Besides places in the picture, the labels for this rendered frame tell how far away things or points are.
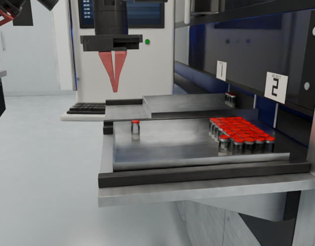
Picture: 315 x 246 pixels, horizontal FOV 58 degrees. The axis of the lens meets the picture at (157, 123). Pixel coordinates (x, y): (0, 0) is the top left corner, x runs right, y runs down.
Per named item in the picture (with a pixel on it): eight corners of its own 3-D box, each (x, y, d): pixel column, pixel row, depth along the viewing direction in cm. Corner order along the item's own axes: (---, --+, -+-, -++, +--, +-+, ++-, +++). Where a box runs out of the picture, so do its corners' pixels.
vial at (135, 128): (139, 136, 74) (139, 120, 73) (140, 139, 72) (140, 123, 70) (131, 137, 73) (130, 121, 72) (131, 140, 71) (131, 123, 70)
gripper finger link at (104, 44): (129, 94, 49) (126, 38, 47) (87, 96, 48) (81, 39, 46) (127, 88, 56) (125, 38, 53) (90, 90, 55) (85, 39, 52)
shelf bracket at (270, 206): (275, 213, 67) (283, 163, 64) (283, 221, 64) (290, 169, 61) (132, 227, 62) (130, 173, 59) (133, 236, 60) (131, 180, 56)
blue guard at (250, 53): (157, 53, 237) (157, 30, 232) (316, 111, 53) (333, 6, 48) (157, 53, 237) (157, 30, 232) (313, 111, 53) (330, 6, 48)
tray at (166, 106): (226, 101, 115) (226, 92, 114) (257, 119, 90) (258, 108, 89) (142, 104, 110) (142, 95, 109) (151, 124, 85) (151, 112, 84)
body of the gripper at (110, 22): (143, 46, 47) (141, -3, 45) (80, 47, 46) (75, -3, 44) (139, 45, 54) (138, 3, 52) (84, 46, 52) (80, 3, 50)
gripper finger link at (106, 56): (142, 93, 50) (140, 37, 47) (101, 95, 49) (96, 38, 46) (139, 88, 56) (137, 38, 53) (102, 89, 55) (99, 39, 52)
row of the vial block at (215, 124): (215, 133, 76) (216, 117, 75) (244, 161, 59) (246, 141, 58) (207, 134, 76) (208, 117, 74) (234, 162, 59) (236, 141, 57)
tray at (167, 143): (234, 128, 81) (235, 116, 80) (287, 169, 56) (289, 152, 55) (114, 134, 76) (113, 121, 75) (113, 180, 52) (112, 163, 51)
